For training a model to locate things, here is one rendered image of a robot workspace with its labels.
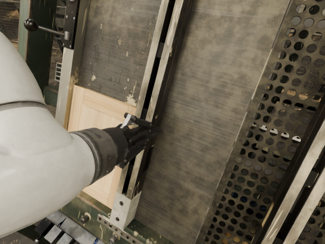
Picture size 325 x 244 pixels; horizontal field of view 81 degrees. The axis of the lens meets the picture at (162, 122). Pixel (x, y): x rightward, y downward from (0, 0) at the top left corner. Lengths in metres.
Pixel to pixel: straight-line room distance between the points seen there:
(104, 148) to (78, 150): 0.05
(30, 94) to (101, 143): 0.12
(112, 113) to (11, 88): 0.43
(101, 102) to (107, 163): 0.42
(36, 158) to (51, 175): 0.02
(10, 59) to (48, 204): 0.18
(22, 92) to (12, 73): 0.03
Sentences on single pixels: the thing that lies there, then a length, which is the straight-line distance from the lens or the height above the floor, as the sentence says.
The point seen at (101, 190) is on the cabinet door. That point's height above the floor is 0.94.
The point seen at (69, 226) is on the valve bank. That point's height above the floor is 0.74.
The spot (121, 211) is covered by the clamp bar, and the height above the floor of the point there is 0.98.
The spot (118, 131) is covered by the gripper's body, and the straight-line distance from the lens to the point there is 0.37.
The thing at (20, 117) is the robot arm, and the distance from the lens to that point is 0.27.
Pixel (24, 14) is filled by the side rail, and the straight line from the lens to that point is 0.99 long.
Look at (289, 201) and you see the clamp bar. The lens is 0.55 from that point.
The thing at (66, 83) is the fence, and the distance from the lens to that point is 0.80.
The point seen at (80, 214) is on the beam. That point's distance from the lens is 0.90.
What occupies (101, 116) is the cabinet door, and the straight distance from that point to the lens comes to 0.72.
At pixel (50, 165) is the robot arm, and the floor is 1.45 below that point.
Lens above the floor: 1.64
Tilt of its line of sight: 45 degrees down
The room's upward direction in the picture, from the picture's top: straight up
